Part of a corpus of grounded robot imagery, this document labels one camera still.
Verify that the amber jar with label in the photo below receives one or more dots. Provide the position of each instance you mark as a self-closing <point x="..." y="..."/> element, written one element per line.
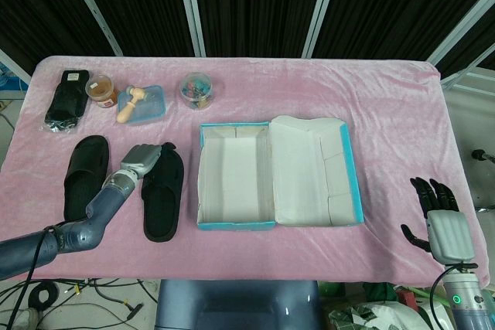
<point x="102" y="92"/>

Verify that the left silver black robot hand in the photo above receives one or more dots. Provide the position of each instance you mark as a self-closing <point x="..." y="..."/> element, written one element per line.
<point x="141" y="158"/>

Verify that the green white patterned bag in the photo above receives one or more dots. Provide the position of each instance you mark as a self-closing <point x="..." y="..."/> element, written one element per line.
<point x="363" y="314"/>

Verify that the aluminium frame post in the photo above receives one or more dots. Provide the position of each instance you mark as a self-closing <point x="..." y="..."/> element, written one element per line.
<point x="94" y="9"/>
<point x="460" y="17"/>
<point x="321" y="9"/>
<point x="191" y="9"/>

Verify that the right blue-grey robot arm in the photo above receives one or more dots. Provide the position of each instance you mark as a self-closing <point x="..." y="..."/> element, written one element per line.
<point x="462" y="299"/>

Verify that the clear jar of colourful clips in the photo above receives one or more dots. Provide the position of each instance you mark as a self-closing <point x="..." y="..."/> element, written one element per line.
<point x="196" y="92"/>

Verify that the wooden massage roller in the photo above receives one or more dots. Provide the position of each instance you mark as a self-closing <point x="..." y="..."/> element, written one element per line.
<point x="129" y="107"/>

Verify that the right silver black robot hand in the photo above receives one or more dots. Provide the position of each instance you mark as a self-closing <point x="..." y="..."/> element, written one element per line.
<point x="448" y="235"/>

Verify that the black stand knob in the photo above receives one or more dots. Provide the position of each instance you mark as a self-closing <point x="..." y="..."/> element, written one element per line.
<point x="483" y="155"/>

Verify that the pink velvet tablecloth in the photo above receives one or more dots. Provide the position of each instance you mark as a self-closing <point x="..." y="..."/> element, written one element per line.
<point x="247" y="86"/>

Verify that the black slipper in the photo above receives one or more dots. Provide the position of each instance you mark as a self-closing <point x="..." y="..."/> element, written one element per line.
<point x="162" y="206"/>
<point x="83" y="191"/>

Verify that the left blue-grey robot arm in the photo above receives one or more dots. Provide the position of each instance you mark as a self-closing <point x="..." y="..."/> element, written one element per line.
<point x="100" y="210"/>

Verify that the black socks in plastic bag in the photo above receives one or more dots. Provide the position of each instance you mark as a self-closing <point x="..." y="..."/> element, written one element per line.
<point x="65" y="104"/>

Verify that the dark blue robot torso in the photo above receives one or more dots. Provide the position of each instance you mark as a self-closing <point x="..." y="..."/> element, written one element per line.
<point x="239" y="307"/>

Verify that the blue cardboard shoe box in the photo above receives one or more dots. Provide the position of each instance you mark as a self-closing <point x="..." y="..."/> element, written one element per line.
<point x="309" y="167"/>

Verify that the clear container with blue lid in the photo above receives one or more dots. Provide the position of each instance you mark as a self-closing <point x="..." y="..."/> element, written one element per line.
<point x="152" y="107"/>

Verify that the black pleated curtain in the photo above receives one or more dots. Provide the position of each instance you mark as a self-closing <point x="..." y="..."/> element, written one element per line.
<point x="255" y="1"/>

